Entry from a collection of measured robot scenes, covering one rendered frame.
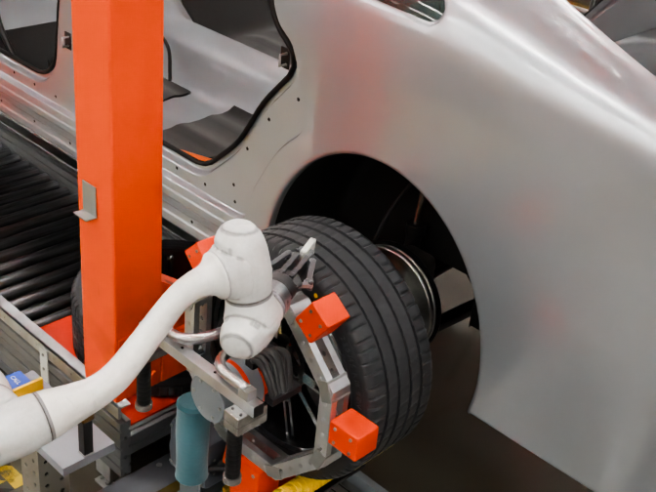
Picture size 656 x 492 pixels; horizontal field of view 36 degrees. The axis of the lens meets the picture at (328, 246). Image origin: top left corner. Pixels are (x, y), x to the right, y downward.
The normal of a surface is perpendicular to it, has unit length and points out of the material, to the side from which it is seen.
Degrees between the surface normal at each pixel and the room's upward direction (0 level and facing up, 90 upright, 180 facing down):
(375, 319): 46
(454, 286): 0
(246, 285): 89
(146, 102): 90
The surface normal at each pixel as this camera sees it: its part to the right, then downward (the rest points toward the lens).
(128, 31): 0.71, 0.40
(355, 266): 0.34, -0.65
